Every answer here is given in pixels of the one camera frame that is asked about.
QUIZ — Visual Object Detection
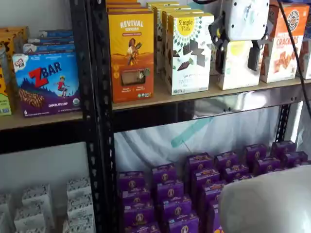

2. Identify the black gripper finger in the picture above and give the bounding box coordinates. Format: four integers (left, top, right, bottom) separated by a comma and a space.
247, 38, 268, 71
208, 14, 230, 75

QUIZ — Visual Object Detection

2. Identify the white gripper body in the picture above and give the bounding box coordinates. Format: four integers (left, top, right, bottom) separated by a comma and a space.
222, 0, 270, 42

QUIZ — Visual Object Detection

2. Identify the orange white crackers box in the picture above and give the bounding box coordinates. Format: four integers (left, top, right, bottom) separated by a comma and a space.
297, 31, 311, 80
259, 1, 311, 83

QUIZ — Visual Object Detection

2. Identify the tall Simple Mills cookie box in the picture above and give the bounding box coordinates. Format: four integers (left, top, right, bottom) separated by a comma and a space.
166, 12, 215, 96
145, 1, 180, 8
152, 4, 192, 75
161, 9, 205, 78

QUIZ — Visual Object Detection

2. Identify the wooden shelf board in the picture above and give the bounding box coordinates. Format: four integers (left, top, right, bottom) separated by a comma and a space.
0, 110, 84, 131
112, 72, 311, 110

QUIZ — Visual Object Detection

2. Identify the purple Annie's box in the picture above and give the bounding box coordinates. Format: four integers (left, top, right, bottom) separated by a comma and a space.
283, 150, 309, 168
243, 143, 268, 166
124, 221, 160, 233
190, 168, 221, 193
232, 173, 254, 183
123, 200, 156, 228
121, 188, 152, 207
252, 156, 282, 175
223, 164, 250, 182
167, 213, 200, 233
155, 180, 185, 204
270, 140, 297, 159
200, 181, 227, 210
152, 163, 178, 185
117, 170, 147, 193
185, 152, 215, 176
214, 150, 240, 171
206, 200, 222, 233
161, 195, 193, 221

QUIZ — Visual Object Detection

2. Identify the blue purple ZBar box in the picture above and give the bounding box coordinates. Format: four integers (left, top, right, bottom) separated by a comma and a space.
23, 43, 76, 55
27, 36, 75, 46
12, 51, 81, 118
38, 29, 73, 38

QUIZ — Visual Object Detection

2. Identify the yellow brown cookie box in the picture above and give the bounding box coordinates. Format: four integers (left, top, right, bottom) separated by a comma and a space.
0, 26, 31, 71

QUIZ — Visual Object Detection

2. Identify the white patterned small box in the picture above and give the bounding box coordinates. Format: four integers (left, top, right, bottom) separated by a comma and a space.
67, 193, 94, 219
66, 176, 92, 200
62, 214, 96, 233
21, 183, 56, 228
0, 193, 16, 233
14, 205, 47, 233

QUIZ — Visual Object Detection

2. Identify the yellow green snack box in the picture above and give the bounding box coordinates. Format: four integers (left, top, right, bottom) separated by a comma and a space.
0, 67, 13, 117

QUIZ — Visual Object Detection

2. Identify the teal tape strip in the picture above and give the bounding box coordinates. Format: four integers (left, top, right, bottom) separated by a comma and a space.
171, 117, 215, 149

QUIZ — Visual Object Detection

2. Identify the white plastic sheet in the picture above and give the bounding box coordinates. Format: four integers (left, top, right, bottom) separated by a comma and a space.
113, 101, 311, 175

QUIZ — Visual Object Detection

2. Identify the black metal shelving unit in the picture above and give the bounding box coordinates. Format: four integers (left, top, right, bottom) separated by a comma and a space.
0, 0, 98, 233
88, 0, 311, 233

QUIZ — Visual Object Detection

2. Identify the black cable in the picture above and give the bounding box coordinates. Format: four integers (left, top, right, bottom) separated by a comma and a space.
277, 0, 311, 118

